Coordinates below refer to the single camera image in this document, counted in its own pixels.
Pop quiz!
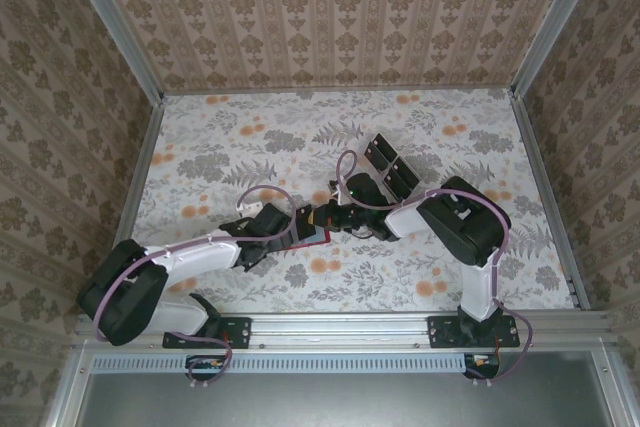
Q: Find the black credit card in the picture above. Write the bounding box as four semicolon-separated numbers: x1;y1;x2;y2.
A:
364;141;395;167
370;132;400;159
382;166;415;198
394;155;422;183
296;205;322;242

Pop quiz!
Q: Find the red leather card holder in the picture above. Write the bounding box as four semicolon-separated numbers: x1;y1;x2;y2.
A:
276;227;332;254

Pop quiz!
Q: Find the floral patterned table cover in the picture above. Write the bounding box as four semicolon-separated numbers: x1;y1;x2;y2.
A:
107;88;576;314

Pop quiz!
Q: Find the grey metal sheet panel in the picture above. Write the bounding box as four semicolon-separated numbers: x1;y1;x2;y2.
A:
74;371;616;427

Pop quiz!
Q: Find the thin aluminium back rail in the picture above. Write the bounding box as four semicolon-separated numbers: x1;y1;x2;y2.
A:
162;82;516;97

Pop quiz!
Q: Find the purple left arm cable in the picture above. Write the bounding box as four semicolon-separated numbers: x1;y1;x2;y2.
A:
92;185;298;391

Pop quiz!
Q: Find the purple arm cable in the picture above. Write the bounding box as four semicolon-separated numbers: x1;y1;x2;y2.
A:
92;185;298;391
334;149;535;389

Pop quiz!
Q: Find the grey slotted cable duct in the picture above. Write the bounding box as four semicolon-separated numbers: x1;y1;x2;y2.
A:
91;351;499;374

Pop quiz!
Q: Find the aluminium side rail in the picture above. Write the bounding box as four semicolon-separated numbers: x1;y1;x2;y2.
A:
113;94;166;246
508;89;592;312

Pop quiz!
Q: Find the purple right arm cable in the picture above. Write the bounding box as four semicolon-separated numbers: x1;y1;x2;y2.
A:
334;149;535;389

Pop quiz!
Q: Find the aluminium corner post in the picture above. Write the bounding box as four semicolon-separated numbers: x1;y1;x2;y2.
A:
55;0;166;104
508;0;611;98

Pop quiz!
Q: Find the aluminium frame bar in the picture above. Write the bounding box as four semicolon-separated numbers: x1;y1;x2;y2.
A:
43;346;96;427
591;346;640;427

